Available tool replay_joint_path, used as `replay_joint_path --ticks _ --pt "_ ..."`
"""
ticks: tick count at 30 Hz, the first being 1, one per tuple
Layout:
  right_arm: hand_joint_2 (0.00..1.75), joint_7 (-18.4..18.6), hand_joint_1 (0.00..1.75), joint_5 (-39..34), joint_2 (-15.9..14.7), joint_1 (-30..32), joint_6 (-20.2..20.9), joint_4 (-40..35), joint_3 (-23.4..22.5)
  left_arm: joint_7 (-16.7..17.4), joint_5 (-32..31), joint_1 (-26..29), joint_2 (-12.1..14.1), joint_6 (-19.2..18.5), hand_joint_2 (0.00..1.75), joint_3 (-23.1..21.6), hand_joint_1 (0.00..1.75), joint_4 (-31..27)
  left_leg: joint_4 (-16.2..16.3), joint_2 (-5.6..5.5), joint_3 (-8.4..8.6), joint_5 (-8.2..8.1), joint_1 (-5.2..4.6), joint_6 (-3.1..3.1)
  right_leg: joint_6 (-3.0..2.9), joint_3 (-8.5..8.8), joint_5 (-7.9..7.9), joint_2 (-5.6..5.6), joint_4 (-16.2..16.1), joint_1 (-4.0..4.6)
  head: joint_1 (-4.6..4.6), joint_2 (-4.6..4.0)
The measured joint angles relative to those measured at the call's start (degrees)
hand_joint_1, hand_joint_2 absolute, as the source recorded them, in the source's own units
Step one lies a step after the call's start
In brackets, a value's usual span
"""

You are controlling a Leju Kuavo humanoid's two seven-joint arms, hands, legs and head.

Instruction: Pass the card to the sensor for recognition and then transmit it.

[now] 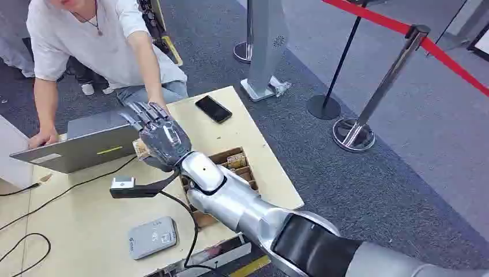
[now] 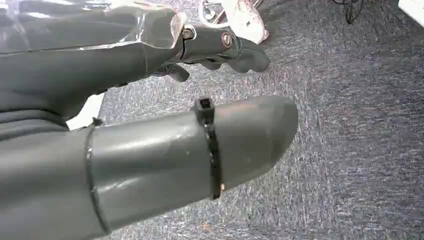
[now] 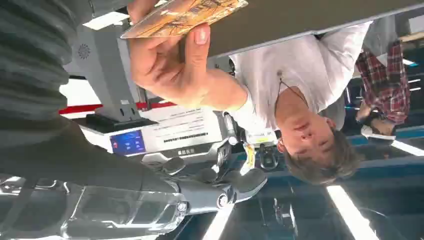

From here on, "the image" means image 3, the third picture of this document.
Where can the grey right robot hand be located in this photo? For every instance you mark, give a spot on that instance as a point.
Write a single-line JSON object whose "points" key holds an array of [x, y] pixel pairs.
{"points": [[82, 172]]}

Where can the person's hand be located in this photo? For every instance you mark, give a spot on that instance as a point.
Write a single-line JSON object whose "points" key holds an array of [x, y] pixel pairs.
{"points": [[159, 66]]}

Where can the white machine with blue screen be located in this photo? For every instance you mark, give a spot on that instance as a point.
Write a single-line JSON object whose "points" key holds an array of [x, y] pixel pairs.
{"points": [[106, 73]]}

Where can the white barcode label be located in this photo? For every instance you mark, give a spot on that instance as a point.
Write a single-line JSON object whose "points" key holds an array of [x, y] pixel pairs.
{"points": [[182, 127]]}

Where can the ribbed grey right arm sleeve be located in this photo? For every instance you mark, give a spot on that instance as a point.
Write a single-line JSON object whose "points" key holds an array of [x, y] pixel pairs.
{"points": [[30, 49]]}

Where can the person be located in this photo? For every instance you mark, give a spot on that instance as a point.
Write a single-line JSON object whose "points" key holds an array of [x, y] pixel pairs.
{"points": [[386, 79], [298, 73]]}

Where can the long ceiling light strip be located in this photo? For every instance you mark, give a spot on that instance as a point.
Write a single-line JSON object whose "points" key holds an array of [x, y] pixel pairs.
{"points": [[408, 148], [351, 212], [218, 222]]}

